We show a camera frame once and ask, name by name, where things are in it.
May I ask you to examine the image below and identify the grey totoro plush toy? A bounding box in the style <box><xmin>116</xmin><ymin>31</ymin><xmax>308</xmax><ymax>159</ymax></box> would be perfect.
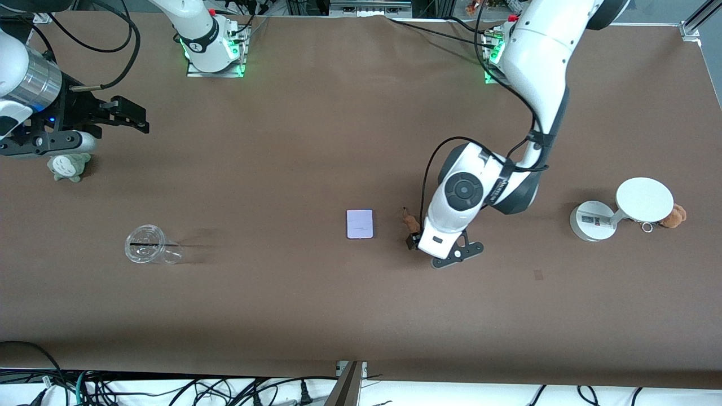
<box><xmin>47</xmin><ymin>153</ymin><xmax>91</xmax><ymax>183</ymax></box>

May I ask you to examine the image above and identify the brown table cover mat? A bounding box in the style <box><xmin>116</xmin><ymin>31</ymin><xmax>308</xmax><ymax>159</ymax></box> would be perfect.
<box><xmin>0</xmin><ymin>11</ymin><xmax>722</xmax><ymax>390</ymax></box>

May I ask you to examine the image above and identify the clear plastic cup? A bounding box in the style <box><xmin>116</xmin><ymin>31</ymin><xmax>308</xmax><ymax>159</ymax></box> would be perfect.
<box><xmin>124</xmin><ymin>224</ymin><xmax>183</xmax><ymax>264</ymax></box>

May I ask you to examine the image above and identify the white round desk lamp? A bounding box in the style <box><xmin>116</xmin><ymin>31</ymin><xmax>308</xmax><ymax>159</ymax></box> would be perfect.
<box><xmin>569</xmin><ymin>177</ymin><xmax>675</xmax><ymax>242</ymax></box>

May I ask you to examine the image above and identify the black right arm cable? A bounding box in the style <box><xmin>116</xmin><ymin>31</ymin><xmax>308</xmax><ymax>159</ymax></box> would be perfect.
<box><xmin>42</xmin><ymin>0</ymin><xmax>140</xmax><ymax>92</ymax></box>

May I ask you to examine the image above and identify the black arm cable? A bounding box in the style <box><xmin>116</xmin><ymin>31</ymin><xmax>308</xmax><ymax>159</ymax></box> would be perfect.
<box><xmin>419</xmin><ymin>0</ymin><xmax>551</xmax><ymax>226</ymax></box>
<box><xmin>42</xmin><ymin>0</ymin><xmax>140</xmax><ymax>92</ymax></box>

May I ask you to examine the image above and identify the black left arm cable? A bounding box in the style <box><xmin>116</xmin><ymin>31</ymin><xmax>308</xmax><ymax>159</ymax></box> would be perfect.
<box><xmin>419</xmin><ymin>0</ymin><xmax>551</xmax><ymax>226</ymax></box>

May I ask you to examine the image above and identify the aluminium frame post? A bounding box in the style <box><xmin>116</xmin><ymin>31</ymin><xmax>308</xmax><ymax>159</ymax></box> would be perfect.
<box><xmin>324</xmin><ymin>361</ymin><xmax>368</xmax><ymax>406</ymax></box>

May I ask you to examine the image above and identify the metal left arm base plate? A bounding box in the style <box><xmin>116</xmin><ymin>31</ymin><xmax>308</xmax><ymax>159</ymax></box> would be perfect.
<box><xmin>484</xmin><ymin>28</ymin><xmax>511</xmax><ymax>86</ymax></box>

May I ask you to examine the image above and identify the long black table cable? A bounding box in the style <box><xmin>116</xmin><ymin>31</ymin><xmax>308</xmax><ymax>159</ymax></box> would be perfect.
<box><xmin>385</xmin><ymin>16</ymin><xmax>500</xmax><ymax>50</ymax></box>

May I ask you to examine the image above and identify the black floor cable loop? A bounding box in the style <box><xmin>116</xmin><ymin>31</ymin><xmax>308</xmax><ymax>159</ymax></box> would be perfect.
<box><xmin>0</xmin><ymin>341</ymin><xmax>65</xmax><ymax>390</ymax></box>

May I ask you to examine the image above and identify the brown teddy bear keychain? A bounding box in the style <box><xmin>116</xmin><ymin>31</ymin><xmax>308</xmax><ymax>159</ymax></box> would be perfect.
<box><xmin>640</xmin><ymin>204</ymin><xmax>688</xmax><ymax>233</ymax></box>

